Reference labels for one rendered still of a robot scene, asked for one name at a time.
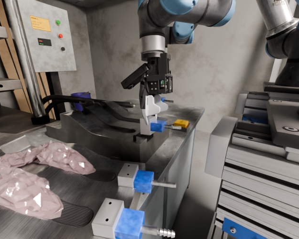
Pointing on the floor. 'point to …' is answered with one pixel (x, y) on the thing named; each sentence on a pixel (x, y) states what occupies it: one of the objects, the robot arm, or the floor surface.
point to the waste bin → (80, 96)
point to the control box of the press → (49, 43)
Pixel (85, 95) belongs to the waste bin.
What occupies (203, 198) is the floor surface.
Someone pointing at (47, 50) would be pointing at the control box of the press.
